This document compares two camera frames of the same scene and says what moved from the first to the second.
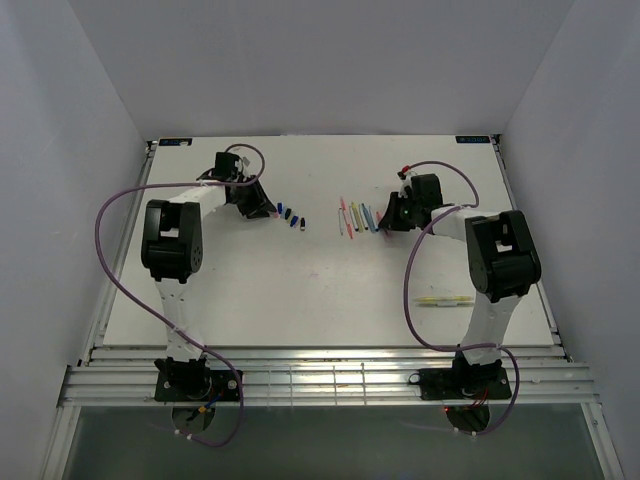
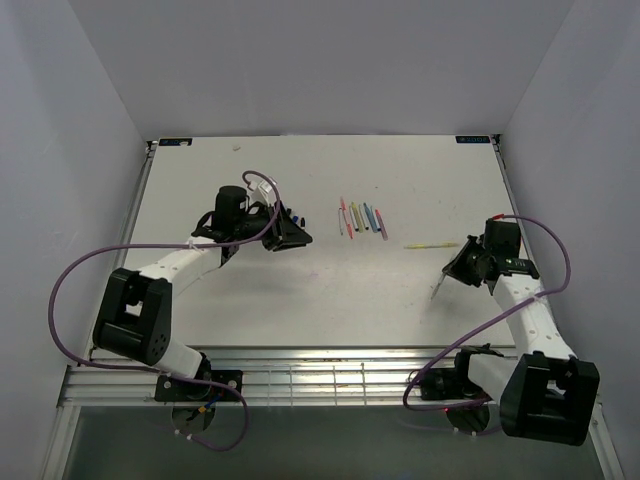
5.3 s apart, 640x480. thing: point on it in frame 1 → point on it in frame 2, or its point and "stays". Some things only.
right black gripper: (391, 219) → (456, 268)
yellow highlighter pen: (357, 216) stays
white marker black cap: (341, 220) stays
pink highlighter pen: (347, 219) stays
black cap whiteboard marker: (364, 221) stays
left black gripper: (260, 202) → (290, 237)
